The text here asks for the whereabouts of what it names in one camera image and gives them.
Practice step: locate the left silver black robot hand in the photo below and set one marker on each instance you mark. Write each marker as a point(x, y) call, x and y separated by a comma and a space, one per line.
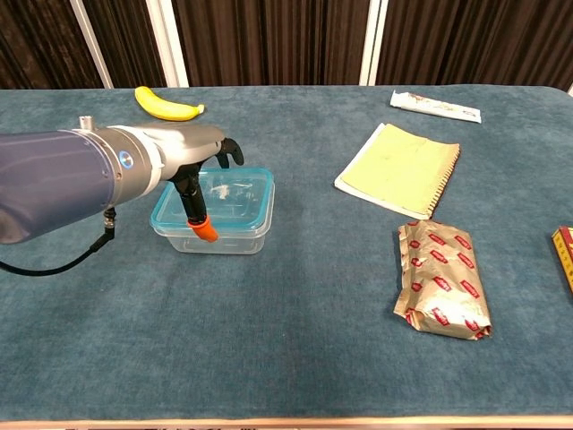
point(188, 145)

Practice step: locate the blue plastic lid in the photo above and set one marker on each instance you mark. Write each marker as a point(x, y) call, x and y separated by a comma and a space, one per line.
point(242, 197)

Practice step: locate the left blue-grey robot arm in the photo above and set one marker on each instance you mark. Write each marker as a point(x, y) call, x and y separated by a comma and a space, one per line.
point(53, 179)

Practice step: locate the clear plastic container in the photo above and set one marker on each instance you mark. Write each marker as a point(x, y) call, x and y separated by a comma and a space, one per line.
point(233, 244)

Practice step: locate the red yellow printed box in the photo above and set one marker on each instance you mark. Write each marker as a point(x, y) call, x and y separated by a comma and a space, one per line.
point(566, 255)

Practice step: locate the yellow banana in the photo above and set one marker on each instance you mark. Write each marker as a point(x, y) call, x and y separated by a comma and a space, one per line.
point(165, 109)

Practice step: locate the dark brown pleated curtain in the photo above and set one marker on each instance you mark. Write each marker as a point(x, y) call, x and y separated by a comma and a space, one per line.
point(277, 40)

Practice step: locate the teal table cloth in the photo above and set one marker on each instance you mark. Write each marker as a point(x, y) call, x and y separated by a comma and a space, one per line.
point(277, 322)

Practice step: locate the spiral-bound notebook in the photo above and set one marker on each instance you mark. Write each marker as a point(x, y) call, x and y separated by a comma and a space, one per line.
point(398, 172)

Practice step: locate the white toothpaste tube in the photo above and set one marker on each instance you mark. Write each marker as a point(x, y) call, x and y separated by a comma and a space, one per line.
point(434, 107)

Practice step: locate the gold red foil snack pack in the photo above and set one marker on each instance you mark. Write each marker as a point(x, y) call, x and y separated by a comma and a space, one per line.
point(443, 282)

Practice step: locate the white partition post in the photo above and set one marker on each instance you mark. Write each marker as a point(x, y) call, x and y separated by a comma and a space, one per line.
point(570, 87)
point(373, 45)
point(91, 45)
point(169, 45)

